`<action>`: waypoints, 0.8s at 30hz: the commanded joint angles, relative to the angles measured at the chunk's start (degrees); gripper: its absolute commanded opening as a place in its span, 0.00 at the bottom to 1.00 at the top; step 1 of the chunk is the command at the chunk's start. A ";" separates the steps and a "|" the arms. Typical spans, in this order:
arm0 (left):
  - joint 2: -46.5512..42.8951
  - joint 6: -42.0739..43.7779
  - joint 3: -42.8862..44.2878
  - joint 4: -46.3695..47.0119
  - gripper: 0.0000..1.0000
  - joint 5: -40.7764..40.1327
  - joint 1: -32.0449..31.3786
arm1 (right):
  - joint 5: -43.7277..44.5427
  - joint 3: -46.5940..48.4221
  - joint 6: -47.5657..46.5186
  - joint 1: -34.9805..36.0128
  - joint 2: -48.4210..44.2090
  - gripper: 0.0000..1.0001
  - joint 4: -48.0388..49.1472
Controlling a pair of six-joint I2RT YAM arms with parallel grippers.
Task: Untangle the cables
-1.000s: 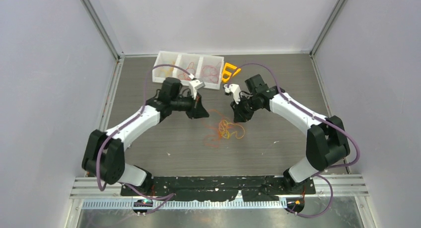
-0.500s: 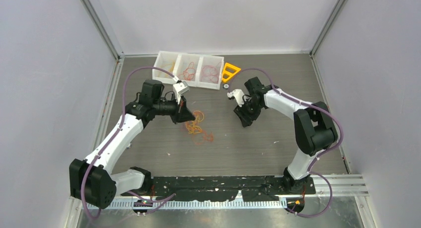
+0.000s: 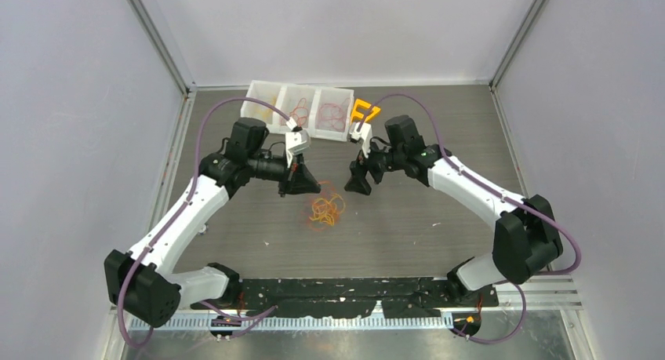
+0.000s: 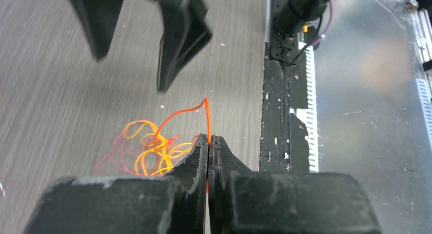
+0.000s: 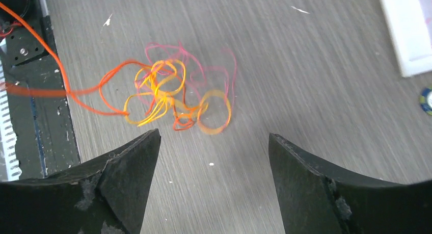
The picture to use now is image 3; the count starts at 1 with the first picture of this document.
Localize yellow triangular plastic frame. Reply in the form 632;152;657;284
350;99;381;122

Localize thin red cable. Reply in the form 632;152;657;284
317;98;351;134

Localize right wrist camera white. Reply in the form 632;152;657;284
347;122;372;158

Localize white three-compartment bin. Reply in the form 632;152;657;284
246;80;354;142

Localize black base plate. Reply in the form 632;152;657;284
209;277;499;318

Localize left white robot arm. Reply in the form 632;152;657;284
104;117;321;328

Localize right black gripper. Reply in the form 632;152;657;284
346;134;406;195

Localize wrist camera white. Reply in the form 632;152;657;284
285;125;311;168
347;122;372;158

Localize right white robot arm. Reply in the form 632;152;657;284
344;115;563;306

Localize orange red cable pile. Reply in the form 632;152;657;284
303;180;347;233

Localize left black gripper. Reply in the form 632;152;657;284
248;148;321;198

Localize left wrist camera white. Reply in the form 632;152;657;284
285;125;311;168

